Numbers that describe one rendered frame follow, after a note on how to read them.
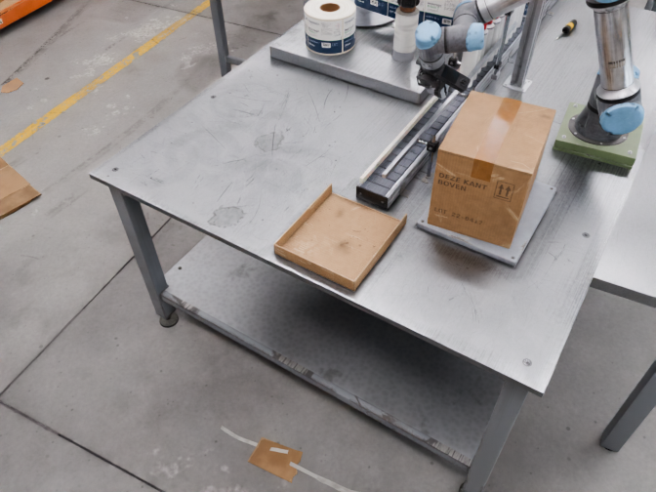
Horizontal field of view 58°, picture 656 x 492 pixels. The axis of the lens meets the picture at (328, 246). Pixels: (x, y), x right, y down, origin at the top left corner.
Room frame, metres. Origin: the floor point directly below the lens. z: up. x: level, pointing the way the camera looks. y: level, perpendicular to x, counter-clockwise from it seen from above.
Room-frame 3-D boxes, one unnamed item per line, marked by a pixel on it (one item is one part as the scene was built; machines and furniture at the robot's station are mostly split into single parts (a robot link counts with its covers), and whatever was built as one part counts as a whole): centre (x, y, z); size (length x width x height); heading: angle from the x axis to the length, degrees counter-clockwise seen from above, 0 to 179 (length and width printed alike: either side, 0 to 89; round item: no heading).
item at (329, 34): (2.21, -0.03, 0.95); 0.20 x 0.20 x 0.14
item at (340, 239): (1.17, -0.04, 0.85); 0.30 x 0.26 x 0.04; 147
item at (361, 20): (2.48, -0.18, 0.89); 0.31 x 0.31 x 0.01
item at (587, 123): (1.62, -0.91, 0.92); 0.15 x 0.15 x 0.10
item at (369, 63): (2.35, -0.28, 0.86); 0.80 x 0.67 x 0.05; 147
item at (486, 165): (1.28, -0.46, 0.99); 0.30 x 0.24 x 0.27; 154
